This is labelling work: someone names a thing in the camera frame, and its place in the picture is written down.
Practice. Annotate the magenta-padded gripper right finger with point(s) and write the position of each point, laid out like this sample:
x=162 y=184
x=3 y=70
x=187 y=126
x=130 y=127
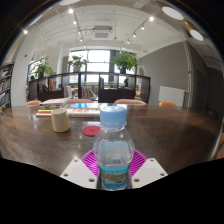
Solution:
x=150 y=171

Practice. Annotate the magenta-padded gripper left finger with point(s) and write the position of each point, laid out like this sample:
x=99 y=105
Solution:
x=76 y=171

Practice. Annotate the clear water bottle blue cap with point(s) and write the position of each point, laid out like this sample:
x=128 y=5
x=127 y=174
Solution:
x=113 y=156

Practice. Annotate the flat round red coaster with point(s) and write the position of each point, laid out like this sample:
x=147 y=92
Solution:
x=90 y=131

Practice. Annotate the large book blue cover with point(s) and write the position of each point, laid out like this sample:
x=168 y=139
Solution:
x=83 y=109

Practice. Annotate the stack of books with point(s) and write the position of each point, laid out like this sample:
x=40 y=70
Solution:
x=51 y=105

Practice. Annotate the orange chairs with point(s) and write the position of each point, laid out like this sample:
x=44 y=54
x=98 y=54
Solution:
x=130 y=101

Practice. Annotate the dark open shelf unit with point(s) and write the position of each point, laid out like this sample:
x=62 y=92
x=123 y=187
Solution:
x=110 y=94

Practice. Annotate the person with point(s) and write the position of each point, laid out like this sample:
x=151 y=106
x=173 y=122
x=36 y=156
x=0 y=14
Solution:
x=126 y=82

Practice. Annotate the bushy potted plant by window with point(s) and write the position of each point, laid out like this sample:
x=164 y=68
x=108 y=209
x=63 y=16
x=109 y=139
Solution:
x=43 y=69

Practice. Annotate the small potted plant white pot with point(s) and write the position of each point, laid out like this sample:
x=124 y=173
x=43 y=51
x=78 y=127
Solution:
x=77 y=62

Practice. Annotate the large potted plant dark pot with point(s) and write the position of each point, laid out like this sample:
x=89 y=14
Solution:
x=125 y=61

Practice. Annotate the ceiling air conditioner unit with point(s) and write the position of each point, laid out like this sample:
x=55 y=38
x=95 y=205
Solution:
x=102 y=32

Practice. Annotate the ceiling lights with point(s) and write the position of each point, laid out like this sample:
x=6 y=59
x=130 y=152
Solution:
x=172 y=13

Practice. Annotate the white wall panel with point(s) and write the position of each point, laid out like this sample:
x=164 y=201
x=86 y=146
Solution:
x=171 y=96

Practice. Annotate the tall wall bookshelf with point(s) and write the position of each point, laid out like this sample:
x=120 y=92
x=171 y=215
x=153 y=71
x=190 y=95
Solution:
x=5 y=88

